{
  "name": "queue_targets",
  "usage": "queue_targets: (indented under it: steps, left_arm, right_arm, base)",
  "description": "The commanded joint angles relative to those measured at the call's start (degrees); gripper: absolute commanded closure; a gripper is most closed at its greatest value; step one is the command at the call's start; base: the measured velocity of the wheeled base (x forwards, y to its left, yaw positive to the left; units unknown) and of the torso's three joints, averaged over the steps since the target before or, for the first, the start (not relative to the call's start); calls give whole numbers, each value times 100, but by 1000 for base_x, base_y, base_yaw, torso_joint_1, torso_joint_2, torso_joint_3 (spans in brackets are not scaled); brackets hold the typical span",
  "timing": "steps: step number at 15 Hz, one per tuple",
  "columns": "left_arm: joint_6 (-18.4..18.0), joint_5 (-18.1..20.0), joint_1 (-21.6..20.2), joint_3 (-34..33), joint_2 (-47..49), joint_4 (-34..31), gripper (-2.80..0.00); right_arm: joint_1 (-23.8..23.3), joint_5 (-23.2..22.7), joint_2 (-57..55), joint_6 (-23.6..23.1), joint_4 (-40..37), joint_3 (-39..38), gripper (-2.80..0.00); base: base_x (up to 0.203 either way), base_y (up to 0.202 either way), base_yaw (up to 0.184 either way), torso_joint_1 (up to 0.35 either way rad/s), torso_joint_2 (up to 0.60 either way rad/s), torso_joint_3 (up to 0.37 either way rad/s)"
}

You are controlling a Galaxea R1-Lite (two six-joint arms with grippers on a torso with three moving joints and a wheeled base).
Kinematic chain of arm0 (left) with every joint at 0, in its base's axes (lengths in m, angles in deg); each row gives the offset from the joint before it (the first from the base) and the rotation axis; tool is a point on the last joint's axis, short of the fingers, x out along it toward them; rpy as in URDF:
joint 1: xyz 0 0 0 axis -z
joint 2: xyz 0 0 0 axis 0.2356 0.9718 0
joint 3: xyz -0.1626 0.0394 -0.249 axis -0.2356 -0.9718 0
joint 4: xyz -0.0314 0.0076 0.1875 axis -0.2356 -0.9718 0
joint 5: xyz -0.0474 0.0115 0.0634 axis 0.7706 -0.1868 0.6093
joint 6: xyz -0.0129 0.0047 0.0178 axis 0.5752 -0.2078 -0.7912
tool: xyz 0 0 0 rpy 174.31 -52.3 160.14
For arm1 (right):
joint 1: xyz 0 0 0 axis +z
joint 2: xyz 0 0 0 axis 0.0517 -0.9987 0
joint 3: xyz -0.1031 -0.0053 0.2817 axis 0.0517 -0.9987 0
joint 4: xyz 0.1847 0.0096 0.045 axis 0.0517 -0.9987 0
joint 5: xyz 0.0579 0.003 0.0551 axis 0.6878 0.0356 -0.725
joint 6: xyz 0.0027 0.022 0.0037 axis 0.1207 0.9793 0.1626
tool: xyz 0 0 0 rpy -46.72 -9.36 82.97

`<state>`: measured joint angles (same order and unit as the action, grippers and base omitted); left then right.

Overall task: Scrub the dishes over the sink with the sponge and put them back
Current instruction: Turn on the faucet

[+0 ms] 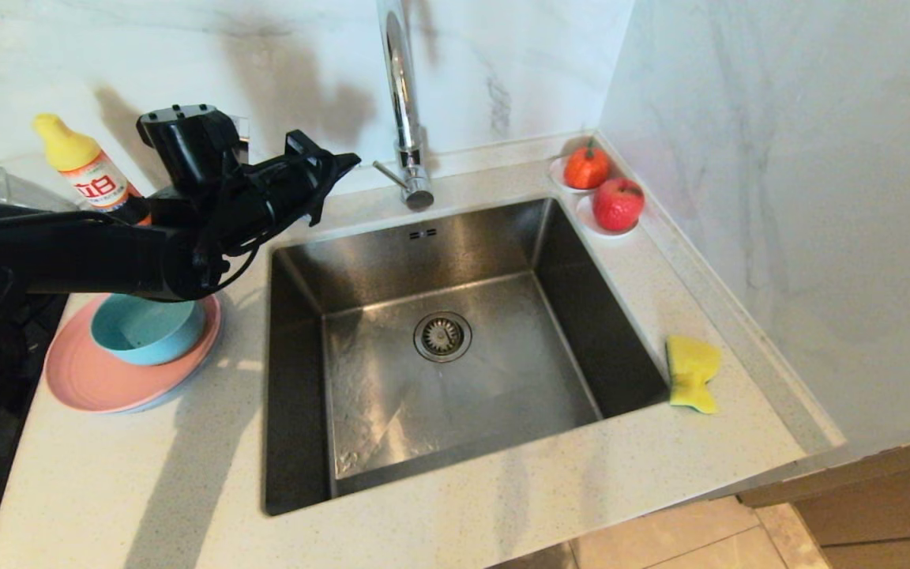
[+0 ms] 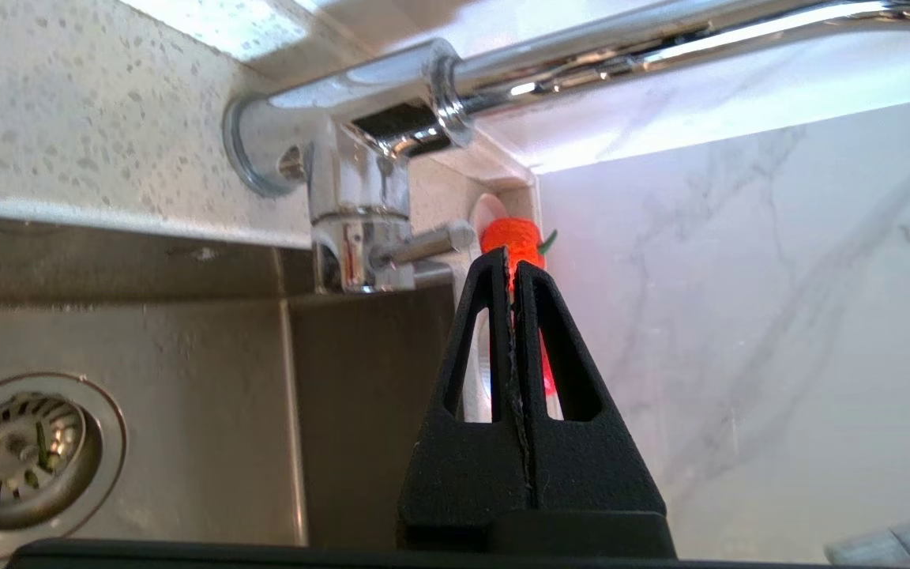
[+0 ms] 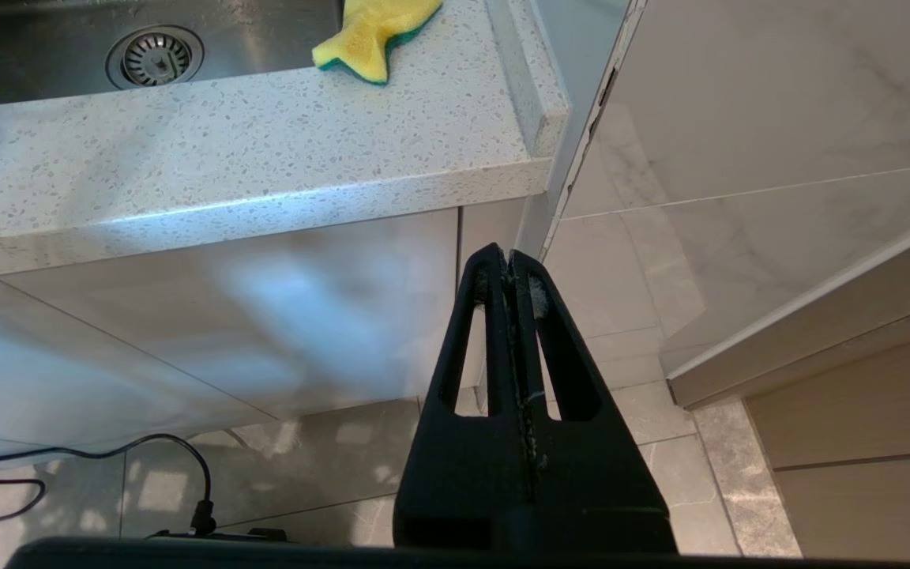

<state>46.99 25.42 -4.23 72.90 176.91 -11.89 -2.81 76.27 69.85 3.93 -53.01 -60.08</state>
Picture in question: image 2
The chrome faucet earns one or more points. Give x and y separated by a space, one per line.
360 190

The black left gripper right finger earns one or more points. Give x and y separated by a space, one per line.
597 482

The metal drain strainer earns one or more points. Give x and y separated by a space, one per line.
24 462

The stainless steel sink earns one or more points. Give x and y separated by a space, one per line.
186 411

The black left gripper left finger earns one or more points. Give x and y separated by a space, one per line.
455 474

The orange toy pumpkin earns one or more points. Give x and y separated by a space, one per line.
512 235

